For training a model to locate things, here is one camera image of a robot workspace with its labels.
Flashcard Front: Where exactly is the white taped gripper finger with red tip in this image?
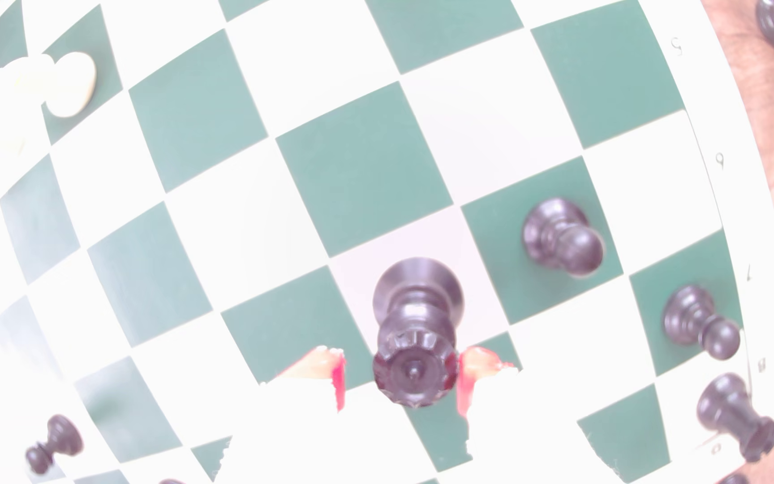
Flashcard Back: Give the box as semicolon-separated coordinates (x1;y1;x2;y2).
456;346;619;484
212;346;348;484

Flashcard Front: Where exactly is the black chess queen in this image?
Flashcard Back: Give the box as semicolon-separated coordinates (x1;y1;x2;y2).
371;257;466;409

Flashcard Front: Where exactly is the black chess pawn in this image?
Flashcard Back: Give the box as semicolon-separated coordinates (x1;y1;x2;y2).
662;285;743;362
522;198;607;278
696;373;774;464
24;414;85;476

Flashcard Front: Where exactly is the green white chessboard mat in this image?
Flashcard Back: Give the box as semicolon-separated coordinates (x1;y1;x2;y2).
0;0;774;484

